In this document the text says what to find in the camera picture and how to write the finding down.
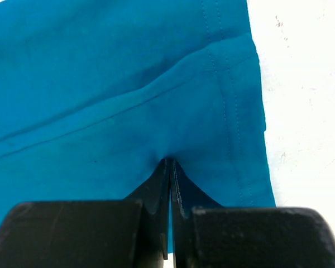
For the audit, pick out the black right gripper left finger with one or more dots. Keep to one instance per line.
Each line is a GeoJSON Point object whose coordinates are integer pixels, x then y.
{"type": "Point", "coordinates": [130, 232]}

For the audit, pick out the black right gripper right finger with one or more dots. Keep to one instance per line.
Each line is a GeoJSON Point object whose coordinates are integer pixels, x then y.
{"type": "Point", "coordinates": [207, 234]}

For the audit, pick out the blue t shirt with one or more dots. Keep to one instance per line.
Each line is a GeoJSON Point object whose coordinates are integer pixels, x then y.
{"type": "Point", "coordinates": [93, 94]}

